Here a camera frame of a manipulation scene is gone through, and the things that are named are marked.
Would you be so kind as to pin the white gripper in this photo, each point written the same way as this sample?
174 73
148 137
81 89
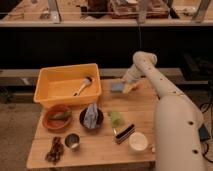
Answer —
131 77

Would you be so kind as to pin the blue sponge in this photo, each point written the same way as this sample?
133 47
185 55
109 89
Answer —
116 87

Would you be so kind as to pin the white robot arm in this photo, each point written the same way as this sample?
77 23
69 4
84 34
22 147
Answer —
177 119

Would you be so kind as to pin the black bowl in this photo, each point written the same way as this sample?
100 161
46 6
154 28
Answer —
99 119

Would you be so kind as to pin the green vegetable in bowl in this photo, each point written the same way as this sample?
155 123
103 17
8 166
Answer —
60 116

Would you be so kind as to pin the red bowl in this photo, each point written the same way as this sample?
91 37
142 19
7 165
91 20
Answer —
56 125

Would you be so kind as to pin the wooden table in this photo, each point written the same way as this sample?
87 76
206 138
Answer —
97 148

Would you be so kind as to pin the grey crumpled cloth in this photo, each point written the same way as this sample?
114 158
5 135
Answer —
91 115

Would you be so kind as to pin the yellow plastic bin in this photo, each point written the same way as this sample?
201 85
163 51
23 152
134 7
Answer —
57 85

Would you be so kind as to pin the white cup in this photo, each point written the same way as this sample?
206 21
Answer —
137 142

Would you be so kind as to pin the small metal cup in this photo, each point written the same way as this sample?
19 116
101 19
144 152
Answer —
72 141

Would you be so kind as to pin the blue box on floor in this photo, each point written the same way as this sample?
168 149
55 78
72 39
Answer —
203 133

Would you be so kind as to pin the brown dried item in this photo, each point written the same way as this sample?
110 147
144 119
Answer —
56 151

